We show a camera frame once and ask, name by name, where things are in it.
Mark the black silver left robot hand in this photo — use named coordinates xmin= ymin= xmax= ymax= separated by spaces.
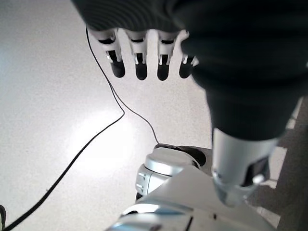
xmin=69 ymin=0 xmax=308 ymax=208

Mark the thin black floor cable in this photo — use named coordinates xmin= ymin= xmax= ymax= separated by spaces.
xmin=4 ymin=26 xmax=161 ymax=231

